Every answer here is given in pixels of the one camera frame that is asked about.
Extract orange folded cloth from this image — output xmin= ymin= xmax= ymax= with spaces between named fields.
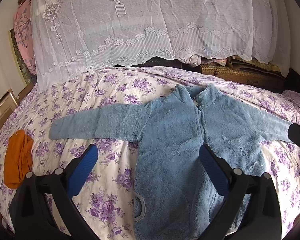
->
xmin=4 ymin=129 xmax=33 ymax=189

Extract pink white folded bedding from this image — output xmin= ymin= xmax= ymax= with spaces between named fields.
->
xmin=179 ymin=54 xmax=228 ymax=67

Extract purple floral bed quilt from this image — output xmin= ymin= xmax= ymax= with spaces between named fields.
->
xmin=0 ymin=67 xmax=300 ymax=239

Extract black dark clothing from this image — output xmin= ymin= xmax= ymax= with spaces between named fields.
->
xmin=113 ymin=56 xmax=183 ymax=68

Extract white lace cover cloth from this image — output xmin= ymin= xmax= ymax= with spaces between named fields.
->
xmin=31 ymin=0 xmax=290 ymax=90

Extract pink floral pillow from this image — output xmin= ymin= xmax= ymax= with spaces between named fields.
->
xmin=13 ymin=0 xmax=36 ymax=75

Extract blue fleece baby onesie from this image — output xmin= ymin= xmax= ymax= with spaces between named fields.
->
xmin=49 ymin=85 xmax=290 ymax=239

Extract woven brown bamboo mat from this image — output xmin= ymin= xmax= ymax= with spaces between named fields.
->
xmin=200 ymin=56 xmax=285 ymax=93

